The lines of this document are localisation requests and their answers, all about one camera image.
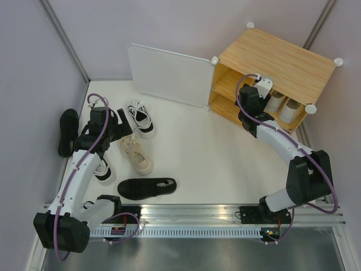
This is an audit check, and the beige lace sneaker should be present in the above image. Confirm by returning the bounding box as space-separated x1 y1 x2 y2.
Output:
118 133 153 176

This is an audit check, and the black and white sneaker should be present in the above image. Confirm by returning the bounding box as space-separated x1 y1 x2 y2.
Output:
127 100 156 139

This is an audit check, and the white leather sneaker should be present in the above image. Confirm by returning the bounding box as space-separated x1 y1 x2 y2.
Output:
265 91 285 112
279 98 303 124

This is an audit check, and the white translucent cabinet door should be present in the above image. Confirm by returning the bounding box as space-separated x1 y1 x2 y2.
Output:
127 43 219 108

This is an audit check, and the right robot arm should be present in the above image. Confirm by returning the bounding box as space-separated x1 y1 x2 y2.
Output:
236 84 334 223

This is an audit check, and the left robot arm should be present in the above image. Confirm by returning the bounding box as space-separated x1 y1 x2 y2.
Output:
33 107 132 253

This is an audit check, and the wooden shoe cabinet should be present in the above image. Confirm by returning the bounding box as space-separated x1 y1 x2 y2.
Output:
209 22 344 133

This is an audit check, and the black canvas sneaker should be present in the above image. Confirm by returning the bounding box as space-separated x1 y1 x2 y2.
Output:
58 108 79 158
117 178 177 200

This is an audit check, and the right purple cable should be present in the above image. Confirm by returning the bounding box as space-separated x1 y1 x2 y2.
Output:
235 73 339 214

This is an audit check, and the aluminium rail with cable duct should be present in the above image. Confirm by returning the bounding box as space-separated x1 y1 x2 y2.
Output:
90 204 346 239

